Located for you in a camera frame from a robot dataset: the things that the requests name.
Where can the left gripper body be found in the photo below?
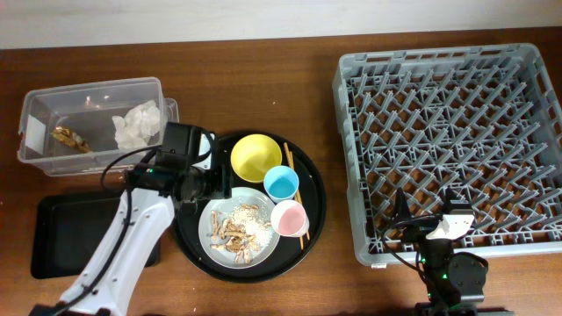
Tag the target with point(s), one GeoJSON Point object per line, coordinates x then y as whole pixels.
{"type": "Point", "coordinates": [212, 183]}

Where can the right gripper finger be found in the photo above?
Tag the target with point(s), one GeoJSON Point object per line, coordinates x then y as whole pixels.
{"type": "Point", "coordinates": [451, 198]}
{"type": "Point", "coordinates": [401, 207]}

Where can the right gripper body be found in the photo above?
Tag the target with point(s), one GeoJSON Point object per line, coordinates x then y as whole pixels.
{"type": "Point", "coordinates": [418, 229]}

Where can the white napkin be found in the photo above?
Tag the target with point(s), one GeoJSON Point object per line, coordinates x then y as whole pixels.
{"type": "Point", "coordinates": [138, 126]}

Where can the blue cup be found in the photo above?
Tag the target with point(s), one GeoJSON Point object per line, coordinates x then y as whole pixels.
{"type": "Point", "coordinates": [281, 183]}

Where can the pink cup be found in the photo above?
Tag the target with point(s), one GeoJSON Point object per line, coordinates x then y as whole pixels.
{"type": "Point", "coordinates": [288, 218]}

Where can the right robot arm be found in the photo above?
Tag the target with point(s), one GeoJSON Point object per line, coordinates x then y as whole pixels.
{"type": "Point", "coordinates": [454, 281]}

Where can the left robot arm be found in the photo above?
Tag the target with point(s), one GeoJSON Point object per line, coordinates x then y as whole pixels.
{"type": "Point", "coordinates": [147, 207]}

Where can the grey dishwasher rack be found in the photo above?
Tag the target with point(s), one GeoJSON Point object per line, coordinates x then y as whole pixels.
{"type": "Point", "coordinates": [484, 121]}

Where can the clear plastic waste bin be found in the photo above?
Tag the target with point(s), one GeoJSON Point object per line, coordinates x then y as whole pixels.
{"type": "Point", "coordinates": [86, 109]}

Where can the food leftovers on plate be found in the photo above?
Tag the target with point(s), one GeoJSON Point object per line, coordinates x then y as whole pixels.
{"type": "Point", "coordinates": [244, 232]}

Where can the yellow bowl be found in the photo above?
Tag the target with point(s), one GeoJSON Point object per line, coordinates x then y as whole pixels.
{"type": "Point", "coordinates": [253, 156]}

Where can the round black serving tray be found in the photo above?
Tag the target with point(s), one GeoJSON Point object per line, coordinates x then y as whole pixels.
{"type": "Point", "coordinates": [288, 253]}

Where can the wooden chopstick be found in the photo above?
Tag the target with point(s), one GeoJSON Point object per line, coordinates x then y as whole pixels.
{"type": "Point", "coordinates": [286, 148]}
{"type": "Point", "coordinates": [297, 196]}

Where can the black rectangular tray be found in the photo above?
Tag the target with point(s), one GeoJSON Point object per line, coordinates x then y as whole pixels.
{"type": "Point", "coordinates": [68, 231]}

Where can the brown food scrap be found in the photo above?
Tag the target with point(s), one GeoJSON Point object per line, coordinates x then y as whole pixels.
{"type": "Point", "coordinates": [71, 139]}

